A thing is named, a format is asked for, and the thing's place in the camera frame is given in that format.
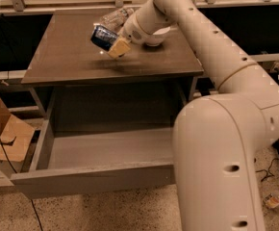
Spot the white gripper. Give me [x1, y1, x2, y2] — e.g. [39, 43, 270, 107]
[108, 13, 148, 59]

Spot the blue pepsi can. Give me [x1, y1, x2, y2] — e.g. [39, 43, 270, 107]
[90, 25, 118, 51]

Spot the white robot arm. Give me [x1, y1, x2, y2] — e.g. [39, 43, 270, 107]
[121, 0, 279, 231]

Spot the grey cabinet with glossy top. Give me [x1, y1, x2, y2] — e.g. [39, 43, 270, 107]
[22, 10, 203, 133]

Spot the open grey top drawer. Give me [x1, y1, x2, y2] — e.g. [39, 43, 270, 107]
[12, 84, 187, 198]

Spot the clear plastic water bottle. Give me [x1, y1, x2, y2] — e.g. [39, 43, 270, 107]
[100, 8, 134, 32]

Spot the white ceramic bowl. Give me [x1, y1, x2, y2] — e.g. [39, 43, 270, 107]
[144, 27, 170, 47]

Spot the brown cardboard box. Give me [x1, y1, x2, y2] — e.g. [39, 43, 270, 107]
[0, 98, 35, 187]

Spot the small snack wrapper on floor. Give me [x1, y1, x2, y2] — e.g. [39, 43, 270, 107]
[263, 193, 279, 209]

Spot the black cable on left floor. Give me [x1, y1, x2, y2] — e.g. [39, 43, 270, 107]
[0, 105, 44, 231]

